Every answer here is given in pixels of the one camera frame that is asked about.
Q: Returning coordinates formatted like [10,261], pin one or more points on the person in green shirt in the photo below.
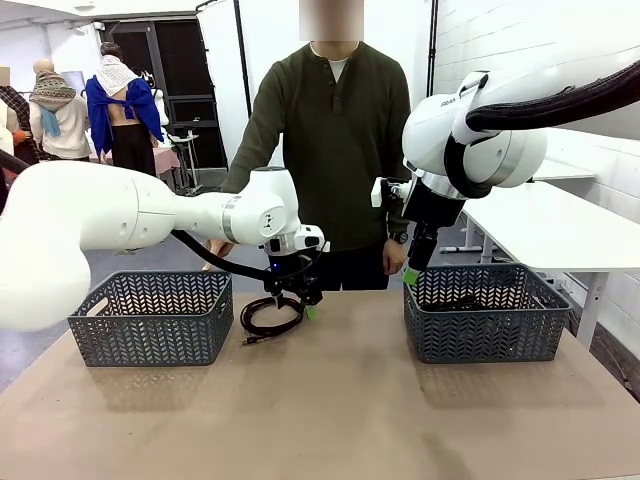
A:
[340,150]

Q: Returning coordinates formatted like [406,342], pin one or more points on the person's right forearm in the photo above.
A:
[247,160]

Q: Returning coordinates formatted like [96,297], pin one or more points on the person's right hand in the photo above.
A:
[220,248]

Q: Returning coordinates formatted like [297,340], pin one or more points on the mannequin with patterned scarf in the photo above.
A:
[60,125]

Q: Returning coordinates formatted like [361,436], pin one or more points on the large white table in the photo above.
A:
[550,225]

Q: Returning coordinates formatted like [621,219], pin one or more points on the black braided right arm sleeve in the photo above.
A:
[550,107]

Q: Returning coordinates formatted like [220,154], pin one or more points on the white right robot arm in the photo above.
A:
[435,130]

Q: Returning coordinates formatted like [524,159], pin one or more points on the gray plastic mesh basket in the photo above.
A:
[485,335]
[150,330]

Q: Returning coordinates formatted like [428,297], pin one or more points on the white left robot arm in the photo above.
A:
[100,205]

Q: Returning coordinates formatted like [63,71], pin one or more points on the small white desk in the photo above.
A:
[186,138]

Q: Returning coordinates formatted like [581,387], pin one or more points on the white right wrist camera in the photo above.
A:
[376,192]

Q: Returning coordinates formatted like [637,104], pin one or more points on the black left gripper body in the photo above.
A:
[287,272]

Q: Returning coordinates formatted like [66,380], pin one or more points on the black grid door panel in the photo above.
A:
[185,55]

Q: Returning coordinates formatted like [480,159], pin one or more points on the white backdrop screen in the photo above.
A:
[220,75]

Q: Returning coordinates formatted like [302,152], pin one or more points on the table with pink cloth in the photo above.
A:
[167,160]

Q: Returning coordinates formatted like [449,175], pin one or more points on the bystander with plaid scarf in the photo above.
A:
[10,125]

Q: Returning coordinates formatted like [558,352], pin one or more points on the person's left forearm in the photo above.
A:
[395,220]

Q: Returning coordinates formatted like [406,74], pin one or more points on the white mannequin torso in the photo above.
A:
[160,110]

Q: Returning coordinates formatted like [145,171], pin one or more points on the black backdrop frame pole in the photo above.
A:
[241,50]

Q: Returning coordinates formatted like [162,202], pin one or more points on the person's left hand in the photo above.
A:
[395,257]

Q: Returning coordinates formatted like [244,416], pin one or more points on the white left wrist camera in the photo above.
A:
[325,245]

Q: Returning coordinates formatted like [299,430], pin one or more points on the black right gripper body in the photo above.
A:
[432,210]

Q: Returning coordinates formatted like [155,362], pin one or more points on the mannequin in blue jacket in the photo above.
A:
[130,140]

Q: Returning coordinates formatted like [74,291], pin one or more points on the black light stand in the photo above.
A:
[432,50]

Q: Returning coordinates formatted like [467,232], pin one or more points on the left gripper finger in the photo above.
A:
[279,301]
[310,310]

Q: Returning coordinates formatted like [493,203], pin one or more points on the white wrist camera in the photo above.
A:
[325,245]
[376,192]

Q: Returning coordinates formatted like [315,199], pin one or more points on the black wristwatch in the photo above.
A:
[398,237]

